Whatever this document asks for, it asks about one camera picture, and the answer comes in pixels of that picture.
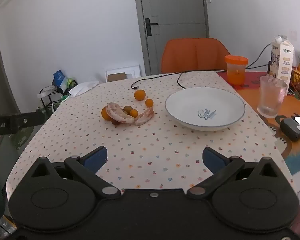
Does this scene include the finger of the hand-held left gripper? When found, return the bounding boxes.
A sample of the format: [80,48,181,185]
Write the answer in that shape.
[10,111,45,133]

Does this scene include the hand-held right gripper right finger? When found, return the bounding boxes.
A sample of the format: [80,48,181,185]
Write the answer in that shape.
[186,147,278,200]

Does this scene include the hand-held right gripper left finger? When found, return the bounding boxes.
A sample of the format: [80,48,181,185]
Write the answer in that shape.
[30,146,122,200]

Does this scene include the large orange with navel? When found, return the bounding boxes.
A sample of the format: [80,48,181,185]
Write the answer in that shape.
[101,106,112,121]

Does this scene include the white ceramic plate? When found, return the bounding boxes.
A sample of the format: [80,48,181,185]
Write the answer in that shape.
[164,87,246,132]

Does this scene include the blue bag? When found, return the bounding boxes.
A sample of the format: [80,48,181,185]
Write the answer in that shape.
[52,70,67,87]

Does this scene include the white plastic bag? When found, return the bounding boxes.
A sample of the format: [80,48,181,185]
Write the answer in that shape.
[68,80,100,97]

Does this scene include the large orange mandarin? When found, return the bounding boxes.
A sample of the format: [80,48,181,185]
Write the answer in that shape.
[134,89,146,101]

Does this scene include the black oval device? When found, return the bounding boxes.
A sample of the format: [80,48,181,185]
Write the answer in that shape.
[279,117,300,142]

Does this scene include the ribbed clear glass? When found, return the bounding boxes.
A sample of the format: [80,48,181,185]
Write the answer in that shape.
[257,76,288,119]

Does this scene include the orange lidded plastic cup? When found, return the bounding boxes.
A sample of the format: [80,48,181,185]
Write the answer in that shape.
[224,55,249,85]

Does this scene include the white foam board with cardboard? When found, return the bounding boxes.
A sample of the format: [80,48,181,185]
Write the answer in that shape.
[105,64,141,82]

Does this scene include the orange printed placemat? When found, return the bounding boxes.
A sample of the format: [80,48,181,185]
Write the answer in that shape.
[217,70,300,175]

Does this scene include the orange chair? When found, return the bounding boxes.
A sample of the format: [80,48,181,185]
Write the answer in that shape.
[160,38,232,74]

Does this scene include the grey door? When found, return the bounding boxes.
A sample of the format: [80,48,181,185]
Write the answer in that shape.
[133,0,210,76]

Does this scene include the white milk carton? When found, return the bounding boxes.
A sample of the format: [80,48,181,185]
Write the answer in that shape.
[268,34,294,96]

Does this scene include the black wire rack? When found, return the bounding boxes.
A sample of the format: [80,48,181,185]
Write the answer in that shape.
[37,80,78,111]

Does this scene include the black charging cable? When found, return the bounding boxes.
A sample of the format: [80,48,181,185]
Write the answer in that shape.
[131,69,228,90]

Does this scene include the thin black wall cable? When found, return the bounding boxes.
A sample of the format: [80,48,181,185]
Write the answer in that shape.
[246,43,273,70]

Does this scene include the black door handle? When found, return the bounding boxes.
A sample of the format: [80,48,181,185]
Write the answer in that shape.
[145,18,158,36]

